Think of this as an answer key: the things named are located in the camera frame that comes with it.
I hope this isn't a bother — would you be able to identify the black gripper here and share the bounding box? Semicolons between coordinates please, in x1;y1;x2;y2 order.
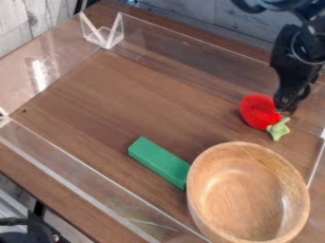
270;25;325;115

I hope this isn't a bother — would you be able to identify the red plush strawberry toy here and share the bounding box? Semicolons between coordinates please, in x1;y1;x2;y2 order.
238;94;290;141

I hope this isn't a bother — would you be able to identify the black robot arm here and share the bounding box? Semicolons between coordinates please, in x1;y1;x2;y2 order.
231;0;325;114

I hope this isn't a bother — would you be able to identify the wooden bowl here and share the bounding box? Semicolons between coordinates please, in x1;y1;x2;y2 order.
187;141;310;243

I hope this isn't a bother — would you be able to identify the green rectangular block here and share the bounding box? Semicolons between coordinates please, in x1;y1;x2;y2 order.
127;137;190;190

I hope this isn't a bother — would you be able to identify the clear acrylic back wall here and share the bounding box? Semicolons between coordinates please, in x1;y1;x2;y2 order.
119;12;325;137

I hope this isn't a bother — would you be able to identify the clear acrylic wall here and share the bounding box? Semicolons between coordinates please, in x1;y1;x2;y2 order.
0;118;210;243
119;12;325;137

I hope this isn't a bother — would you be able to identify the clear acrylic corner bracket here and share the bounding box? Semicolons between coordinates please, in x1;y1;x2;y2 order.
79;12;124;49

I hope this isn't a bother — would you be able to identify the clear acrylic front wall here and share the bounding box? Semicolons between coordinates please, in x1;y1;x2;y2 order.
0;118;210;243

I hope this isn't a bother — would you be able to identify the black clamp with cable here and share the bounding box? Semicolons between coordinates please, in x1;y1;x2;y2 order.
0;201;71;243

